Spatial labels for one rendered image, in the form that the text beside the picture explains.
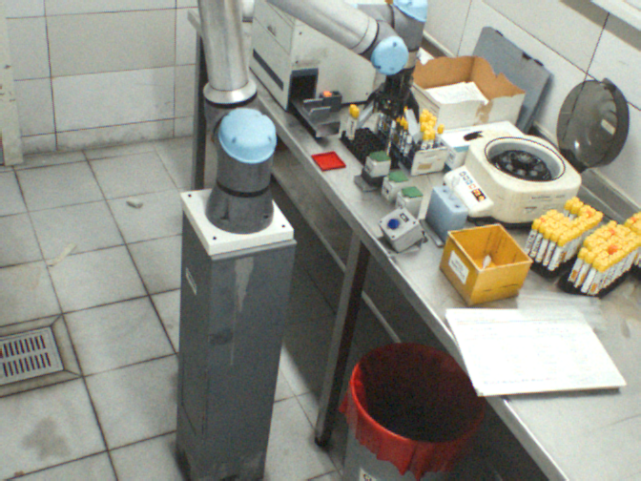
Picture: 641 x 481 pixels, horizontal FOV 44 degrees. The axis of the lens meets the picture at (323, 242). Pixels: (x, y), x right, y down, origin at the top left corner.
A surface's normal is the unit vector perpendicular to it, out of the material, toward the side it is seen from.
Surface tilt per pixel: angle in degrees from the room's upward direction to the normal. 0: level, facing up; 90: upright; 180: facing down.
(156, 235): 0
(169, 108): 90
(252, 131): 7
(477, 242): 90
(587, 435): 0
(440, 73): 91
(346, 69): 90
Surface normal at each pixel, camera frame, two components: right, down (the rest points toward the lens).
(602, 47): -0.89, 0.18
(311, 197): 0.13, -0.78
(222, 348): 0.44, 0.60
